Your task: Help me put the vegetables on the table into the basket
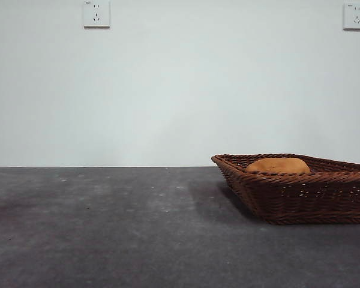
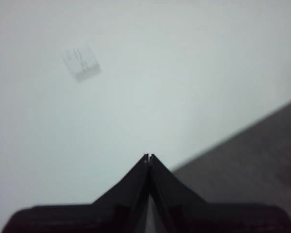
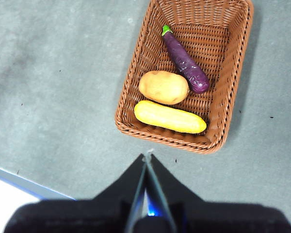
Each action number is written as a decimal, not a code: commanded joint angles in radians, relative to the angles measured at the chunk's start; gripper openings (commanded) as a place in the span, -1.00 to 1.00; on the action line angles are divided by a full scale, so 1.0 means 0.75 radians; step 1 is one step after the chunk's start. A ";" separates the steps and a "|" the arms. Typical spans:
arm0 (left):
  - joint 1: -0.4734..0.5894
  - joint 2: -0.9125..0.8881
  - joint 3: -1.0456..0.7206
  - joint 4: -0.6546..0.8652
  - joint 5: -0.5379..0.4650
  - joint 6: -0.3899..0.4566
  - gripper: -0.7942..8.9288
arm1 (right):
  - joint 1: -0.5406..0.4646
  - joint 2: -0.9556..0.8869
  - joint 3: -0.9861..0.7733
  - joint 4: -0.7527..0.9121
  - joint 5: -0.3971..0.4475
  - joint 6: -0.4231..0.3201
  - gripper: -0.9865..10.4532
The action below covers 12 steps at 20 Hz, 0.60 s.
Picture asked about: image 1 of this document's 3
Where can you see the brown potato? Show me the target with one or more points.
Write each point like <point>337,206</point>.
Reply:
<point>276,165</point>

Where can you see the brown woven wicker basket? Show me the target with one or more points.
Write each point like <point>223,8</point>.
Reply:
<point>303,204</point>

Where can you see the white wall socket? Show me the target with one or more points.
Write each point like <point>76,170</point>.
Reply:
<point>97,15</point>
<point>356,17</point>

